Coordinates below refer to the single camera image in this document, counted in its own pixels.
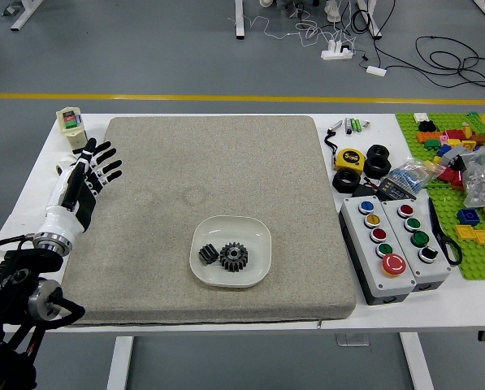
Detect grey brick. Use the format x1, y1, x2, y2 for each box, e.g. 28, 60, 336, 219
439, 145, 470, 166

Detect white floor cable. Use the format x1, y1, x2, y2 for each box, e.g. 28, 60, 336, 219
225, 7, 359, 50

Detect grey table bracket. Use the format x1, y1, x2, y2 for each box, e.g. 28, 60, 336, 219
335, 332, 369, 347

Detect small black display module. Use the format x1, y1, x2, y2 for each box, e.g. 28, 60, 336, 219
378, 178, 417, 202

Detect long green brick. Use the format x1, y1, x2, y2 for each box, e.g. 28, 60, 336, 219
466, 112, 485, 133

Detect black scissors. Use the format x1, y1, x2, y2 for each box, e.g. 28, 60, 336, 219
427, 197, 463, 267

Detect white pipe tee fitting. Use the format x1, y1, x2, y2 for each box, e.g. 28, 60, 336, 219
54, 154, 80, 180

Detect cream switch box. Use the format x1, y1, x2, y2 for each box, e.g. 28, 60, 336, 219
55, 107, 91, 155

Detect white power strip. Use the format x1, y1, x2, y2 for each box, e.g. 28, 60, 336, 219
320, 39, 355, 61

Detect white square plate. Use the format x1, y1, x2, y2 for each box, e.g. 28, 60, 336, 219
188, 215, 273, 289

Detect clear bag of silver screws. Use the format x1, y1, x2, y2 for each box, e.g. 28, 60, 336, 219
461, 141, 485, 208

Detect yellow tape measure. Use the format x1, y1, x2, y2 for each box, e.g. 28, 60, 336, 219
333, 147, 366, 172

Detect silver stick with black lanyard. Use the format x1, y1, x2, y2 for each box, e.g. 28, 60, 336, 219
324, 120, 345, 168

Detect small black gear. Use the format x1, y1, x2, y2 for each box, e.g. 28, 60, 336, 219
197, 242, 220, 267

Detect grey-brown mat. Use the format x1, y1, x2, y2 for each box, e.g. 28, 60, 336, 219
56, 115, 357, 328

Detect black flat plate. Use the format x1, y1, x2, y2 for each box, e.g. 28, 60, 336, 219
350, 181, 383, 200

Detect big black gear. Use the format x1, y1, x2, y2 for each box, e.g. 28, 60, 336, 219
219, 241, 249, 274

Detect thin black floor cable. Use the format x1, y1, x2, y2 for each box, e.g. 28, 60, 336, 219
350, 6, 383, 69

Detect blue brick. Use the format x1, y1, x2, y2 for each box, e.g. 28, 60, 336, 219
457, 208, 481, 226

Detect red brick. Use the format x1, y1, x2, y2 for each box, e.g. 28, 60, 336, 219
436, 167, 465, 188

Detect large black hex nut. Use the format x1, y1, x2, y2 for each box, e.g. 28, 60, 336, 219
331, 168, 362, 194
366, 144, 391, 162
363, 155, 392, 180

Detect green brick baseplate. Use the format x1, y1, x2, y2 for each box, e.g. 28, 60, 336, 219
395, 111, 485, 281

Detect thick black floor cable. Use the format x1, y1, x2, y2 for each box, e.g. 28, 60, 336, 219
414, 35, 485, 102

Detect four-button grey control box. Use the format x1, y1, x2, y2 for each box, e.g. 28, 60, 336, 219
379, 197, 453, 293

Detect clear bag of blue parts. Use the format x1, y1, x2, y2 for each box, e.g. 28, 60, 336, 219
382, 157, 442, 194

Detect five-button grey control box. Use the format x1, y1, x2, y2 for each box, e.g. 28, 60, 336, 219
338, 197, 417, 306

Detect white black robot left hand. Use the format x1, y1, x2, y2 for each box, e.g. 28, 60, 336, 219
38, 137, 123, 241

